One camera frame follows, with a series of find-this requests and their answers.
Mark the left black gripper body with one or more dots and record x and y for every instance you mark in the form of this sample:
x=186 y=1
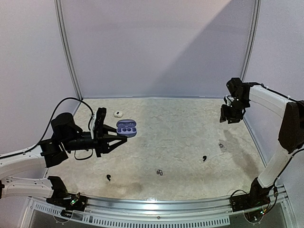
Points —
x=98 y=140

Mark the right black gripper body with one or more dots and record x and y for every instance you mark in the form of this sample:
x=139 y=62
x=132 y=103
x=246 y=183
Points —
x=228 y=113

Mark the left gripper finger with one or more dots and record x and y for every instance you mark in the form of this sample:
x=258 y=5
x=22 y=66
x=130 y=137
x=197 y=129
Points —
x=111 y=142
x=108 y=129

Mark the blue-grey charging case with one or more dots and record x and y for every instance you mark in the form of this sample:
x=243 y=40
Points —
x=126 y=127

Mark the white earbud charging case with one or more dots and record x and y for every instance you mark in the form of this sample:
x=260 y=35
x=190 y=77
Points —
x=118 y=114

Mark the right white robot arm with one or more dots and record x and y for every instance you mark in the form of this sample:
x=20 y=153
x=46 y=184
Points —
x=288 y=128

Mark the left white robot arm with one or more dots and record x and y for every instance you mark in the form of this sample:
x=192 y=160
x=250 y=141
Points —
x=67 y=137

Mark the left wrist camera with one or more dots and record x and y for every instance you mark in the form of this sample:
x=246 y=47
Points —
x=92 y=123

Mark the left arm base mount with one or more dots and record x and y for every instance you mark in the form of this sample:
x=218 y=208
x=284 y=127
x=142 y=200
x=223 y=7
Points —
x=62 y=198

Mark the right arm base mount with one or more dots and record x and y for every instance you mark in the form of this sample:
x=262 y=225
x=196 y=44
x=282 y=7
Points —
x=251 y=199

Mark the aluminium front rail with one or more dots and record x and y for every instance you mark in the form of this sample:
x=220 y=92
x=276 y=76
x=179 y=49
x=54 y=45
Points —
x=120 y=213

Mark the left aluminium frame post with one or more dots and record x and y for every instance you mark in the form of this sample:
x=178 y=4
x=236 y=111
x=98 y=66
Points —
x=66 y=48

